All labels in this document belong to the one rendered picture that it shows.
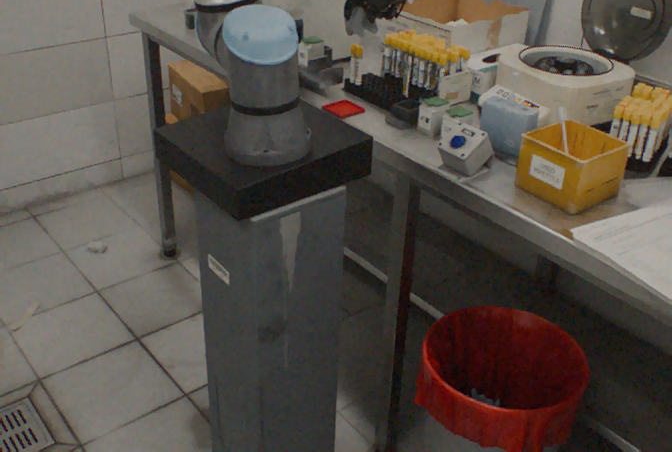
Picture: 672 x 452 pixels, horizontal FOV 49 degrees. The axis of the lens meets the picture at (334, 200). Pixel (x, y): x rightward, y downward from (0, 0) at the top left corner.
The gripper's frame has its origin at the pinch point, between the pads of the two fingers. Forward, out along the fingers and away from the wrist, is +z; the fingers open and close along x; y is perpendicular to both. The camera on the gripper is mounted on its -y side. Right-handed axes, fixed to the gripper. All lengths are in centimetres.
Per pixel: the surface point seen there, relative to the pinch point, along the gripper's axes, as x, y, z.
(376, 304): 36, 32, 102
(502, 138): 5.7, 40.2, -8.0
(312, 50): -0.9, -6.2, 12.6
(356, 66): 4.5, 2.9, 10.0
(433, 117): 1.4, 27.6, -1.5
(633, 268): -11, 74, -25
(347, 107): -2.6, 10.9, 12.8
